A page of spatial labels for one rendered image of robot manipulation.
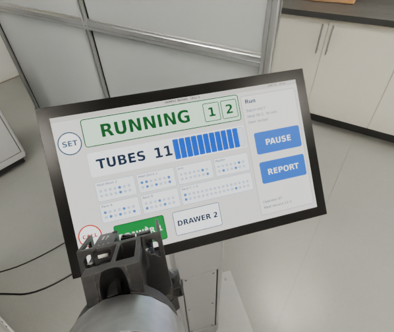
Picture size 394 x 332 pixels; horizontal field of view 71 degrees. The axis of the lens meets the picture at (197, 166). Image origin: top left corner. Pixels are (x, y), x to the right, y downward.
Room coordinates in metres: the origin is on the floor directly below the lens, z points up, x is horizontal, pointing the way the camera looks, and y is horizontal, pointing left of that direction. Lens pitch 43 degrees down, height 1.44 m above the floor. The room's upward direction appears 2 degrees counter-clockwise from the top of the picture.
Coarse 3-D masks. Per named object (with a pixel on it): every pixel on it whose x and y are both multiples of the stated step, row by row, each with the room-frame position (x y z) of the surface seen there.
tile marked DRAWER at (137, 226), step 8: (160, 216) 0.32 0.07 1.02; (120, 224) 0.31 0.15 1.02; (128, 224) 0.31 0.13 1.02; (136, 224) 0.31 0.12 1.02; (144, 224) 0.31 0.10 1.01; (152, 224) 0.31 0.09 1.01; (160, 224) 0.31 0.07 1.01; (120, 232) 0.30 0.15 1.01; (128, 232) 0.30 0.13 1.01; (136, 232) 0.30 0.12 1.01; (152, 232) 0.30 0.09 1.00
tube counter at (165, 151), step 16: (224, 128) 0.45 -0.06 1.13; (240, 128) 0.45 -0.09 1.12; (160, 144) 0.41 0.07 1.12; (176, 144) 0.42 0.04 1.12; (192, 144) 0.42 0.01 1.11; (208, 144) 0.42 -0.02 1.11; (224, 144) 0.43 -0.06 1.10; (240, 144) 0.43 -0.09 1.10; (160, 160) 0.39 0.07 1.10; (176, 160) 0.40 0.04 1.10
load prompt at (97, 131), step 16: (224, 96) 0.49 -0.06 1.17; (128, 112) 0.45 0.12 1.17; (144, 112) 0.45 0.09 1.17; (160, 112) 0.45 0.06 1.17; (176, 112) 0.46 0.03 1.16; (192, 112) 0.46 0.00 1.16; (208, 112) 0.46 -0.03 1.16; (224, 112) 0.47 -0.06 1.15; (96, 128) 0.42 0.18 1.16; (112, 128) 0.42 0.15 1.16; (128, 128) 0.43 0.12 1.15; (144, 128) 0.43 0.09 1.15; (160, 128) 0.43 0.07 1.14; (176, 128) 0.44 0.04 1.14; (192, 128) 0.44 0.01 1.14; (96, 144) 0.40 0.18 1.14
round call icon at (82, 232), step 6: (78, 228) 0.30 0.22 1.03; (84, 228) 0.30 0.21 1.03; (90, 228) 0.30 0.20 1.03; (96, 228) 0.30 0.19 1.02; (78, 234) 0.29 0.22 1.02; (84, 234) 0.29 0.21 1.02; (90, 234) 0.29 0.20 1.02; (96, 234) 0.29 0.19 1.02; (102, 234) 0.29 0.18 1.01; (78, 240) 0.28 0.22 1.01; (84, 240) 0.28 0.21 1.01; (96, 240) 0.29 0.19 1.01
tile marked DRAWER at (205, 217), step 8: (192, 208) 0.34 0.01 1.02; (200, 208) 0.34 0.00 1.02; (208, 208) 0.34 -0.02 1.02; (216, 208) 0.34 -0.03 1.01; (176, 216) 0.33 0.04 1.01; (184, 216) 0.33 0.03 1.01; (192, 216) 0.33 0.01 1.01; (200, 216) 0.33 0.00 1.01; (208, 216) 0.33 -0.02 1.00; (216, 216) 0.33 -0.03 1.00; (176, 224) 0.32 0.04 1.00; (184, 224) 0.32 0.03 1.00; (192, 224) 0.32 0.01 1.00; (200, 224) 0.32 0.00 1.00; (208, 224) 0.32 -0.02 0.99; (216, 224) 0.32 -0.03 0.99; (176, 232) 0.31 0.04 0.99; (184, 232) 0.31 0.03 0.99; (192, 232) 0.31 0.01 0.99
